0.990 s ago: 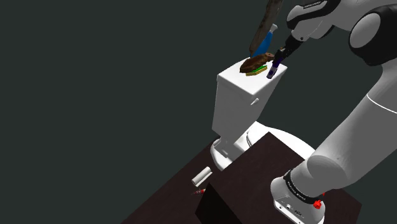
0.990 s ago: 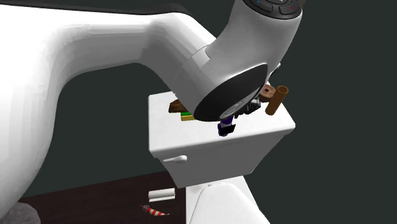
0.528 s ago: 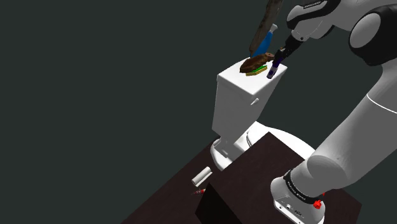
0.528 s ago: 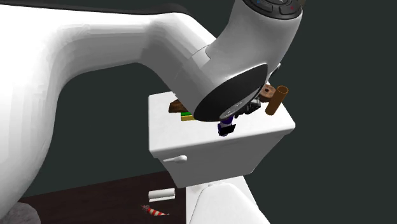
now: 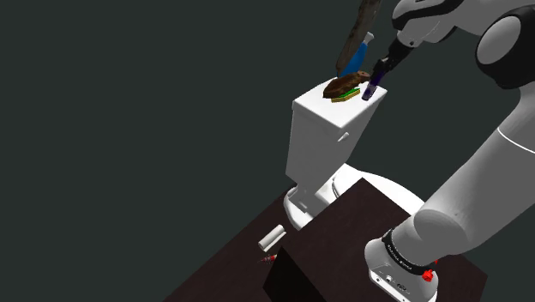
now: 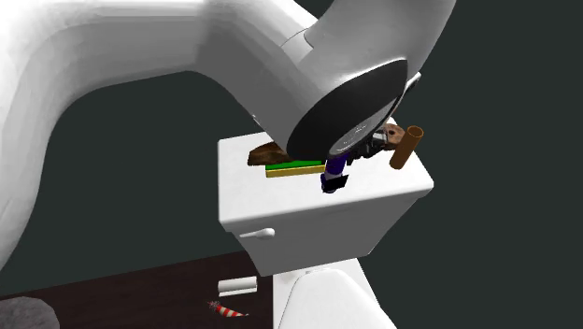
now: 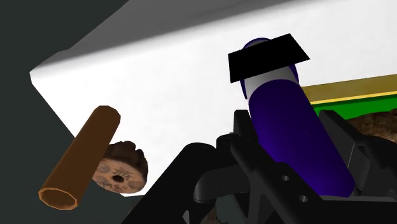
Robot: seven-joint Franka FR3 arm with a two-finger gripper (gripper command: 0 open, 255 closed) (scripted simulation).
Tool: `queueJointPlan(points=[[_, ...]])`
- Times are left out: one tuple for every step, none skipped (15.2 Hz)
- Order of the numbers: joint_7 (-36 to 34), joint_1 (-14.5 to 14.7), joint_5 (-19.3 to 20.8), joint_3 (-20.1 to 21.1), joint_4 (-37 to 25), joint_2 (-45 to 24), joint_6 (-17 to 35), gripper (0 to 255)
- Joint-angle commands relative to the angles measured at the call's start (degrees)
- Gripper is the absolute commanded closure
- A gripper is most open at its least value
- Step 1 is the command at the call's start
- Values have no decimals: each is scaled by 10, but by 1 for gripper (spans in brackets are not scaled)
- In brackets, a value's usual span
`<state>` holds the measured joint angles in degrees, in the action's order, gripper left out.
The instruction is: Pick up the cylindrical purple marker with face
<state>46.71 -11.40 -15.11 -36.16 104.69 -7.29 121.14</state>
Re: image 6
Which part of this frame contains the dark brown rough lump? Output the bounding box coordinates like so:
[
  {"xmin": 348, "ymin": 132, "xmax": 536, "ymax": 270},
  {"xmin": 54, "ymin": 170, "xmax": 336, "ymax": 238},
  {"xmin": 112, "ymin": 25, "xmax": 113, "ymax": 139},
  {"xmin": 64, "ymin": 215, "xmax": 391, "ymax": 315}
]
[{"xmin": 247, "ymin": 140, "xmax": 292, "ymax": 168}]

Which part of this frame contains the purple bottle with black label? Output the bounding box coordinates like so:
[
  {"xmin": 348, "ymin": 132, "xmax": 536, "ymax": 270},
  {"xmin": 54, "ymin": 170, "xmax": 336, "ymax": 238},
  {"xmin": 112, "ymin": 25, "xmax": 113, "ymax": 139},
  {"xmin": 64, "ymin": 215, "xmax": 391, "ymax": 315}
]
[{"xmin": 320, "ymin": 152, "xmax": 351, "ymax": 195}]

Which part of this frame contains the white paper roll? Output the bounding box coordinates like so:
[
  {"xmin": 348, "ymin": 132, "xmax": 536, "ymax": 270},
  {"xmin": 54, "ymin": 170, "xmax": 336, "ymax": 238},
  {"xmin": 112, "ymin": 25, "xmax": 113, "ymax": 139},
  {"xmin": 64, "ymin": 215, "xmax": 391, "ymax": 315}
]
[{"xmin": 217, "ymin": 275, "xmax": 259, "ymax": 298}]

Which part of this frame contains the white toilet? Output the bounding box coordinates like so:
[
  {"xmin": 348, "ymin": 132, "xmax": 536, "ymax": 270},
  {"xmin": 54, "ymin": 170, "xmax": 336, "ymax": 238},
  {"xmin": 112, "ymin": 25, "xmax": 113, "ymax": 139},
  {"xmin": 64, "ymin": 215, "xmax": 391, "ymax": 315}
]
[{"xmin": 217, "ymin": 117, "xmax": 435, "ymax": 329}]

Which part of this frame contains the red white striped party horn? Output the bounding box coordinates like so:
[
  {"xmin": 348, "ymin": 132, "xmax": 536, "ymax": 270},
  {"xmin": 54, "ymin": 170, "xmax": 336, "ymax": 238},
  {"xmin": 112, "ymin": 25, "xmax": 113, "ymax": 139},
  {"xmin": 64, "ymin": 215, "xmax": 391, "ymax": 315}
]
[{"xmin": 206, "ymin": 299, "xmax": 250, "ymax": 319}]

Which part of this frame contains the brown spotted object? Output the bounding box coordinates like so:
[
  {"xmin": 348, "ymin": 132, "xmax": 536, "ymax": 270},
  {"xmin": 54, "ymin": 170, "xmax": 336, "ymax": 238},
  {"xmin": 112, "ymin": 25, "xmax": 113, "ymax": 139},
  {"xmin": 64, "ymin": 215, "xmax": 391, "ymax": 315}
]
[{"xmin": 381, "ymin": 122, "xmax": 406, "ymax": 152}]

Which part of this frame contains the green and yellow sponge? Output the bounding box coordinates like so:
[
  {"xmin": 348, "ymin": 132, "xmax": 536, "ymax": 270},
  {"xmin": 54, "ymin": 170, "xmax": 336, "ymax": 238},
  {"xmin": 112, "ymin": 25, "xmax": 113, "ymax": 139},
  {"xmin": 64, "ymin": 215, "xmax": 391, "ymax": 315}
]
[{"xmin": 264, "ymin": 158, "xmax": 327, "ymax": 179}]

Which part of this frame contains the grey round object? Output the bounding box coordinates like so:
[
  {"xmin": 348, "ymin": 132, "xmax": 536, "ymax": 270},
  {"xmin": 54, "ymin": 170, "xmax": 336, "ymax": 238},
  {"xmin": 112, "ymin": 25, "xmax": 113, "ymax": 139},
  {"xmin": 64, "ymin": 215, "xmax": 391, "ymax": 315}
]
[{"xmin": 0, "ymin": 295, "xmax": 62, "ymax": 329}]

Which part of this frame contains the brown cardboard tube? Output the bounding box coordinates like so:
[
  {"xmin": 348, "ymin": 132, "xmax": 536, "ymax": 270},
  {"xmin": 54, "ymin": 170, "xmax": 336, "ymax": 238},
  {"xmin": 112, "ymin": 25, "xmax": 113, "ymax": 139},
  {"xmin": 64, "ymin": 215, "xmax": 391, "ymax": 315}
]
[{"xmin": 389, "ymin": 124, "xmax": 426, "ymax": 171}]

